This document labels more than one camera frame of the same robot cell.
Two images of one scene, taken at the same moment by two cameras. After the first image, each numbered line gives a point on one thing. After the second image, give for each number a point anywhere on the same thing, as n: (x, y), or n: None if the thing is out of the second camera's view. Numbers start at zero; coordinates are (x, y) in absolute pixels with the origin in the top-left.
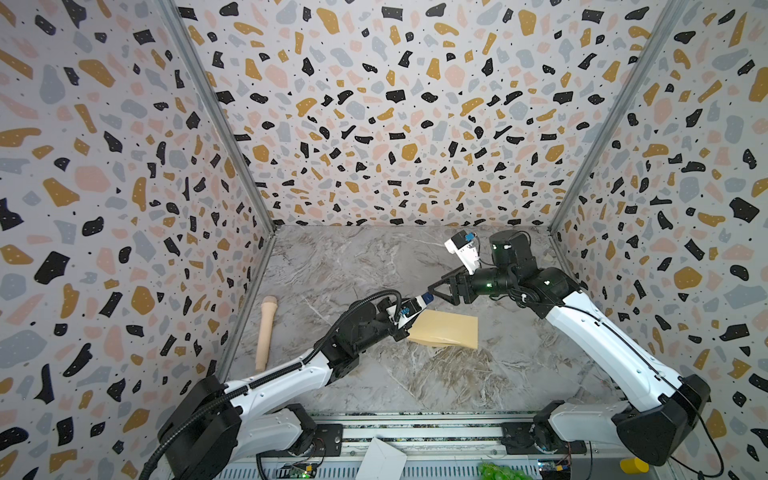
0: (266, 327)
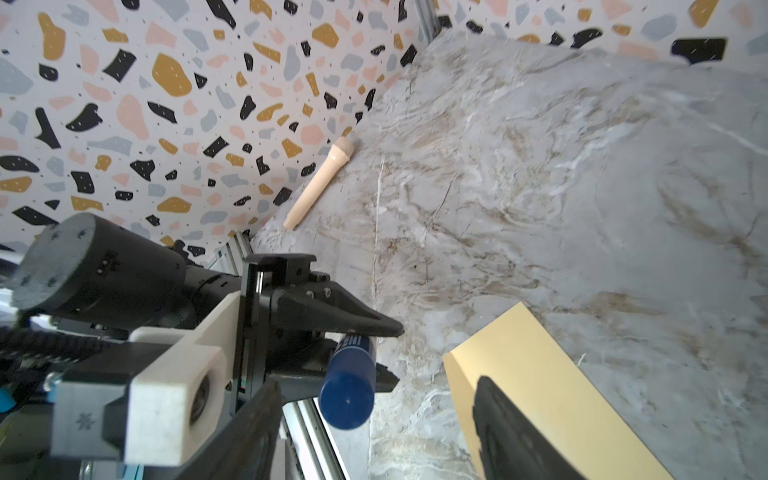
0: (337, 156)
